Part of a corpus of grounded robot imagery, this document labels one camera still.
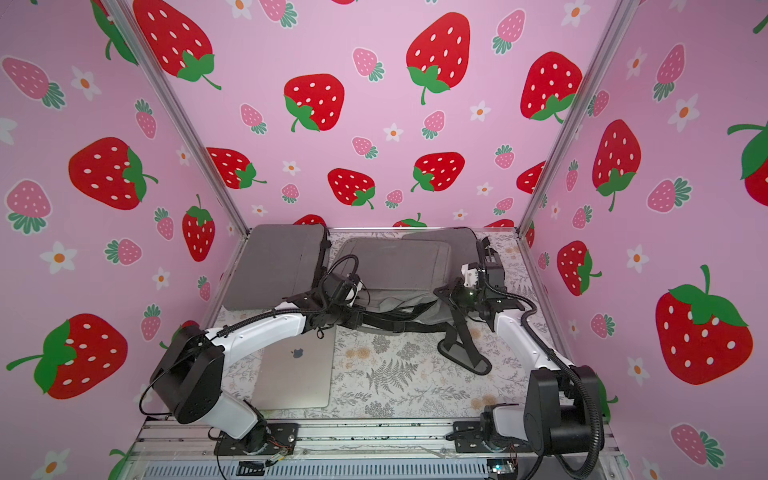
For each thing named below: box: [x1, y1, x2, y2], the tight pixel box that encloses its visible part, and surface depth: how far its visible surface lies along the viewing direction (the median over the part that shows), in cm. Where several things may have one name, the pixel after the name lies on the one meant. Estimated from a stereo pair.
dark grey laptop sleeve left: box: [224, 224, 325, 311], surface depth 112 cm
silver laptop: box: [253, 326, 336, 410], surface depth 87 cm
